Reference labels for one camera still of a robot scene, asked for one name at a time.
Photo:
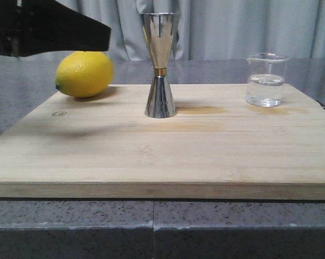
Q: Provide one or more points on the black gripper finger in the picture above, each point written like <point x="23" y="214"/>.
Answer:
<point x="47" y="26"/>

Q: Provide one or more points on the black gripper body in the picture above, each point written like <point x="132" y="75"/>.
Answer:
<point x="9" y="27"/>

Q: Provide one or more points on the yellow lemon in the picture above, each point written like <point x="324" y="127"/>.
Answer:
<point x="84" y="74"/>

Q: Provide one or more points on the steel double jigger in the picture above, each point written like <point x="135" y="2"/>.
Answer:
<point x="159" y="29"/>

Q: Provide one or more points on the glass beaker with liquid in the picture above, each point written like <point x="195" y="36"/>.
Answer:
<point x="266" y="79"/>

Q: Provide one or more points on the grey curtain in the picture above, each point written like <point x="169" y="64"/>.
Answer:
<point x="215" y="30"/>

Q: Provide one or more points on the wooden cutting board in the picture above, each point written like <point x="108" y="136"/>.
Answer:
<point x="216" y="147"/>

